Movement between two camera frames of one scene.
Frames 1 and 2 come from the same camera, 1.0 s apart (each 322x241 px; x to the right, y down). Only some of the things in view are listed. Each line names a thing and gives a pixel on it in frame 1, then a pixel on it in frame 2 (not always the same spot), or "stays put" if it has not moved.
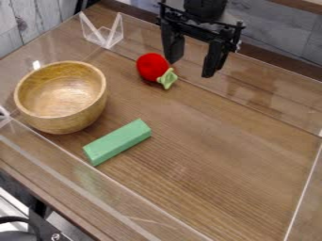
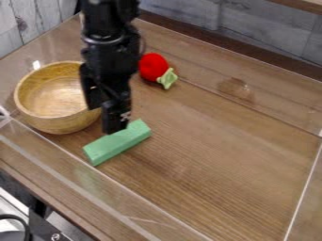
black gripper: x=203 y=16 -> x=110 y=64
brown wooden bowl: x=60 y=95 stays put
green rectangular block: x=118 y=141 stays put
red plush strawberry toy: x=154 y=69 stays put
